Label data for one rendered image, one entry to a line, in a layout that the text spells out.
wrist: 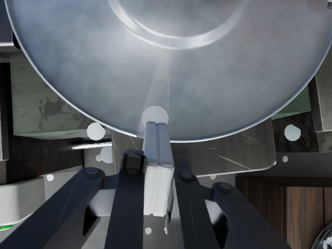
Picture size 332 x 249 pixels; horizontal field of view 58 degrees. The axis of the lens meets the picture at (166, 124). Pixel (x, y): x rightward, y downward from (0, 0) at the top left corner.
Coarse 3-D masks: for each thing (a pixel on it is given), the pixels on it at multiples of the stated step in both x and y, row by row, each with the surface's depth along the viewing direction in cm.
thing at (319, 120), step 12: (324, 60) 42; (324, 72) 42; (312, 84) 43; (324, 84) 42; (312, 96) 43; (324, 96) 42; (312, 108) 43; (324, 108) 42; (276, 120) 55; (288, 120) 51; (300, 120) 48; (312, 120) 44; (324, 120) 42; (276, 132) 56; (312, 132) 45; (324, 132) 44; (276, 144) 56; (288, 144) 52; (300, 144) 48; (312, 144) 45; (324, 144) 44
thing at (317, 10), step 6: (306, 0) 27; (312, 0) 27; (318, 0) 27; (324, 0) 27; (312, 6) 27; (318, 6) 27; (324, 6) 27; (312, 12) 27; (318, 12) 27; (324, 12) 27
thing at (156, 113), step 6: (150, 108) 25; (156, 108) 25; (162, 108) 25; (144, 114) 25; (150, 114) 25; (156, 114) 25; (162, 114) 25; (144, 120) 25; (150, 120) 25; (156, 120) 25; (162, 120) 25; (144, 126) 24
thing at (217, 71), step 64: (64, 0) 25; (128, 0) 25; (192, 0) 25; (256, 0) 26; (64, 64) 24; (128, 64) 25; (192, 64) 25; (256, 64) 26; (320, 64) 26; (128, 128) 24; (192, 128) 25
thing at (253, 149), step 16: (256, 128) 26; (272, 128) 26; (112, 144) 24; (128, 144) 25; (176, 144) 25; (192, 144) 25; (208, 144) 25; (224, 144) 26; (240, 144) 26; (256, 144) 26; (272, 144) 26; (192, 160) 25; (208, 160) 25; (224, 160) 25; (240, 160) 26; (256, 160) 26; (272, 160) 26
